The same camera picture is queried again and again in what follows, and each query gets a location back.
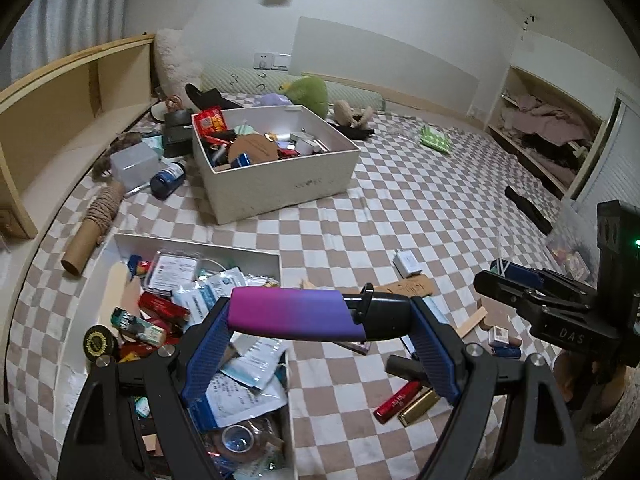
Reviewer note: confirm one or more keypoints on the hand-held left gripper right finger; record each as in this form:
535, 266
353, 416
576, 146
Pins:
435, 350

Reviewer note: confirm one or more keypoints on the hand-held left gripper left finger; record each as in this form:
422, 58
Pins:
205, 355

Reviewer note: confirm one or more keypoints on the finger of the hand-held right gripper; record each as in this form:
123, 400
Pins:
525, 272
505, 287

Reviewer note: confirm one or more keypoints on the purple lighter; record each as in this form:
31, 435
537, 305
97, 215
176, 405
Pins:
300, 312

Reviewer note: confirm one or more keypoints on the shallow white box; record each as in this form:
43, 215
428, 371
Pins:
260, 260

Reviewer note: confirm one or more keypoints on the person's right forearm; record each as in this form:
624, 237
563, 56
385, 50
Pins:
610, 435

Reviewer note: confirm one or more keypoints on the brown wooden piece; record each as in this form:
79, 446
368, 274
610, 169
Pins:
500, 312

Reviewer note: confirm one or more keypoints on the black tube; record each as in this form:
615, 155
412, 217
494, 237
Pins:
402, 365

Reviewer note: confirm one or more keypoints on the flat wooden stick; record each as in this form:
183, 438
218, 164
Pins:
472, 322

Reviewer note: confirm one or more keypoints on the small beige box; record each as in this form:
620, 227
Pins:
498, 336

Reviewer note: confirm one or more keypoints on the clear plastic bag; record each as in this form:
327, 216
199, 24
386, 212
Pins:
570, 250

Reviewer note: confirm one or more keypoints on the gold lipstick tube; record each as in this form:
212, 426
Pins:
417, 407

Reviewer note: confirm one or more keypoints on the dark red long box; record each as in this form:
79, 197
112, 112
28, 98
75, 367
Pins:
162, 307

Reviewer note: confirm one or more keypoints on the red lipstick tube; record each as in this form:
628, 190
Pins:
397, 402

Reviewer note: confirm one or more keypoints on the wooden plaque with writing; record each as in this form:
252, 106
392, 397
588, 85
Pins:
410, 287

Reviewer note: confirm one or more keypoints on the black cloth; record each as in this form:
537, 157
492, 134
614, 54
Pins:
525, 205

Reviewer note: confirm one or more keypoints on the small patterned tube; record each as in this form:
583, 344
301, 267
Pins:
352, 347

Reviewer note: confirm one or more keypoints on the clear plastic case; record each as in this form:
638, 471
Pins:
172, 272

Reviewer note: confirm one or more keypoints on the white charger plug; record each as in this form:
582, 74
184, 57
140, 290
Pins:
407, 262

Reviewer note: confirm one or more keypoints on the light wooden oval board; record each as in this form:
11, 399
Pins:
120, 295

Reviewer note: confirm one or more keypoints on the black jar gold seal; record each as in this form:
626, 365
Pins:
100, 342

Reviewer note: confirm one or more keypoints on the white sliding door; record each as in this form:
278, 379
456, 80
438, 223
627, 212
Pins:
615, 160

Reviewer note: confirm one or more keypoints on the checkered bed sheet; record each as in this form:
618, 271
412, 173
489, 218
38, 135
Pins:
400, 220

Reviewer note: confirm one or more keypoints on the pile of clothes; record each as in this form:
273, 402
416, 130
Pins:
550, 125

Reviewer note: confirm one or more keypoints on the green checkered packet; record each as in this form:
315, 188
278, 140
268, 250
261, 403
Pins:
435, 137

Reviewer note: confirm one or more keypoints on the cardboard tube with twine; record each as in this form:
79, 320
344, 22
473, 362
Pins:
85, 245

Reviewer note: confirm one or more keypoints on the dark blue bottle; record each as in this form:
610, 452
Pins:
167, 180

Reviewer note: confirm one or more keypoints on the tall white box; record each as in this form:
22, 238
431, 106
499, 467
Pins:
280, 180

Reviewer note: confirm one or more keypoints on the wooden wardrobe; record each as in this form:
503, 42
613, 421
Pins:
520, 77

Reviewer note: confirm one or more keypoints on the translucent plastic box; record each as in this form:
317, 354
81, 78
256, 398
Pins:
132, 165

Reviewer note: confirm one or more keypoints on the round brown leather disc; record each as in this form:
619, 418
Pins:
252, 149

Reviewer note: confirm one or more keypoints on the black gift box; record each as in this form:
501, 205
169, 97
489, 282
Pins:
175, 132

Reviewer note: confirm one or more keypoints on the brown furry toy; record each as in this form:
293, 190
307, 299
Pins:
117, 145

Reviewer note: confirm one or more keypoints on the red snack packet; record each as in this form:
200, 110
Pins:
210, 120

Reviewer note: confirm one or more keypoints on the brown teddy plush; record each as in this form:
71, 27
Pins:
345, 110

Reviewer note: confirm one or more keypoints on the black hat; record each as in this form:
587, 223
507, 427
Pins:
210, 96

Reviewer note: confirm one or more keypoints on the white headboard panel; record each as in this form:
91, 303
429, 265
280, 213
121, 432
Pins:
375, 60

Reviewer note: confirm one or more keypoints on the purple plush toy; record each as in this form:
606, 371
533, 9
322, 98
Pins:
272, 100

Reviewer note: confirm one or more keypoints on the green plush toy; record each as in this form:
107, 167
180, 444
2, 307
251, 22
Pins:
310, 92

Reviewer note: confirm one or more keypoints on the wooden bedside shelf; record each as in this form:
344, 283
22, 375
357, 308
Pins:
50, 125

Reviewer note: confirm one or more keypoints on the green checkered bolster pillow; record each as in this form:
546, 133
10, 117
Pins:
235, 77

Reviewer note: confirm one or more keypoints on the white fluffy pillow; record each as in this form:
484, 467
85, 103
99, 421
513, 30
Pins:
172, 60

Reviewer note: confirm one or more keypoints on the grey curtain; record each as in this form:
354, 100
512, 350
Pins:
65, 20

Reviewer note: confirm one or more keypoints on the white wall socket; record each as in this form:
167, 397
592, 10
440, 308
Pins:
262, 60

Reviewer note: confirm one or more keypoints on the white wall switch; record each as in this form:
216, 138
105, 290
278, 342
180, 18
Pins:
281, 61

